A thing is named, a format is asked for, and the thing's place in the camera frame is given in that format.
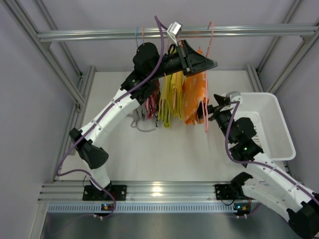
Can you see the orange trousers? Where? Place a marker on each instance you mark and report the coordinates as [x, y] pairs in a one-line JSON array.
[[193, 95]]

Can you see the aluminium hanging rail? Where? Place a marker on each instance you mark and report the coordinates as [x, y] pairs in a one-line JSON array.
[[284, 29]]

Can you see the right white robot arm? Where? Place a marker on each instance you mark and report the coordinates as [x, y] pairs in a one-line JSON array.
[[262, 180]]

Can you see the pink hanger of orange trousers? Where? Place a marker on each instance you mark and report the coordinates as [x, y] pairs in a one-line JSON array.
[[211, 27]]

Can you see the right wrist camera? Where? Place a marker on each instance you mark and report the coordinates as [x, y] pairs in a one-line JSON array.
[[234, 96]]

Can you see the grey trousers with drawstring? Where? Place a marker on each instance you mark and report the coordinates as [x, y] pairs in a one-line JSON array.
[[139, 115]]

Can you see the pink camouflage trousers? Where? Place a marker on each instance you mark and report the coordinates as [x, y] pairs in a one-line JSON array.
[[152, 103]]

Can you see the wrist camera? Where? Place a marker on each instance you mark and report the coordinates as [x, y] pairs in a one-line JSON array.
[[234, 96], [173, 32]]

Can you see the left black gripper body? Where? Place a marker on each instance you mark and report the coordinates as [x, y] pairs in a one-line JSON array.
[[187, 58]]

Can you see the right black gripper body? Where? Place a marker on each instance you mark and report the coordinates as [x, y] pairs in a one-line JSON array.
[[215, 109]]

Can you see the yellow-green trousers left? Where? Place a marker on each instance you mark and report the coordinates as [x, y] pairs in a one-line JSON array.
[[164, 113]]

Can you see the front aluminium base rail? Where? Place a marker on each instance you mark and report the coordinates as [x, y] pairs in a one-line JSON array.
[[137, 191]]

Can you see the yellow trousers right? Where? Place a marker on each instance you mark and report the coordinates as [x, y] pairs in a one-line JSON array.
[[178, 111]]

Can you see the blue hanger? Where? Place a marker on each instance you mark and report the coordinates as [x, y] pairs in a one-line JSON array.
[[138, 35]]

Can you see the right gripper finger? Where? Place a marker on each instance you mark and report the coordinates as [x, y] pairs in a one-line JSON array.
[[223, 101], [200, 112]]

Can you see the slotted grey cable duct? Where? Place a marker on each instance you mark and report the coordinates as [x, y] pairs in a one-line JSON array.
[[141, 208]]

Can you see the white plastic basket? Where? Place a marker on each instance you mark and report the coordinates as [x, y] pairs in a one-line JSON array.
[[262, 130]]

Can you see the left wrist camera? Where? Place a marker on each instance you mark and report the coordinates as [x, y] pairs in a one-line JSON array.
[[173, 32]]

